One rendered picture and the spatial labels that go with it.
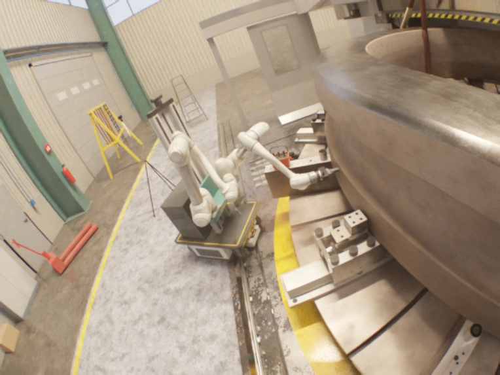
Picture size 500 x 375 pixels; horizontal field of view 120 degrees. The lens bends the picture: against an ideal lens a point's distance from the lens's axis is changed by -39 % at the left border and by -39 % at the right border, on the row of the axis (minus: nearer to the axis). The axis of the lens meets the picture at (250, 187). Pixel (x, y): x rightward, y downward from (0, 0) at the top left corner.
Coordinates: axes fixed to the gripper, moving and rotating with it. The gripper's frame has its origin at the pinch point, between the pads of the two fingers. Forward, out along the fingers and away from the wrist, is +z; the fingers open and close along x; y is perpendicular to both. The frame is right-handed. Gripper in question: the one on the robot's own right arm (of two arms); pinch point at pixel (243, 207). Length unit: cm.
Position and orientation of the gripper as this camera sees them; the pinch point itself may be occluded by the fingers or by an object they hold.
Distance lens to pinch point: 222.7
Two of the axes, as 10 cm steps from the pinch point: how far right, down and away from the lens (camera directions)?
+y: -8.9, 0.7, 4.6
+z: 3.4, 7.6, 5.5
